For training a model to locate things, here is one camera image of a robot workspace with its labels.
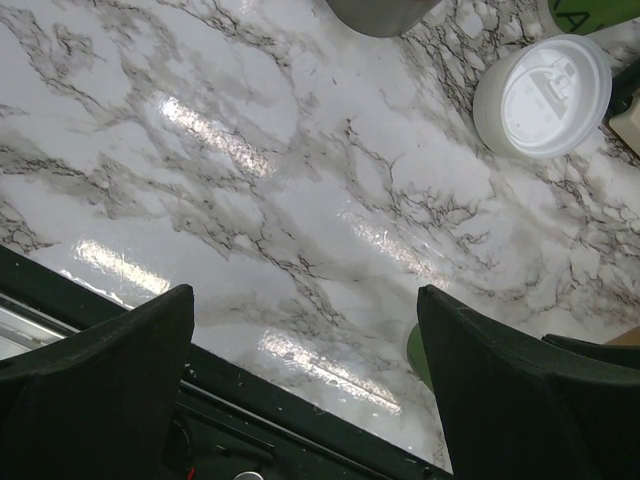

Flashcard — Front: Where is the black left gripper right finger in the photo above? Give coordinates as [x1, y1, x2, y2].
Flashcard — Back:
[417, 285, 639, 479]

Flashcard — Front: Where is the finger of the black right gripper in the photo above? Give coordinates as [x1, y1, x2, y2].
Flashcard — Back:
[542, 334, 640, 368]

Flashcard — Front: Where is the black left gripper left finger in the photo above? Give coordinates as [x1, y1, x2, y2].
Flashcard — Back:
[1, 285, 194, 479]

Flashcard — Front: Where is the green paper coffee cup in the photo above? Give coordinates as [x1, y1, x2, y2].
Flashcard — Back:
[404, 322, 433, 391]

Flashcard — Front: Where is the brown paper bag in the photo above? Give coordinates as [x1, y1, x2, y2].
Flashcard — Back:
[606, 327, 640, 347]

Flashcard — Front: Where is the stack of white lids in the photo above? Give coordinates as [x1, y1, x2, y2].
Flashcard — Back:
[472, 34, 612, 159]

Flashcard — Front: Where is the stack of green paper cups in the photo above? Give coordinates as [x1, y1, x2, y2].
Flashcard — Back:
[537, 0, 639, 35]

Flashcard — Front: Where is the grey stirrer holder cup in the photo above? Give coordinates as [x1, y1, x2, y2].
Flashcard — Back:
[326, 0, 440, 38]

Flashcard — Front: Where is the aluminium frame rail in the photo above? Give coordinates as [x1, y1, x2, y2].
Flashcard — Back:
[0, 294, 78, 360]

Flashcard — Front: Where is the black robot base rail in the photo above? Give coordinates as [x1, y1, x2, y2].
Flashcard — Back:
[1, 249, 445, 479]

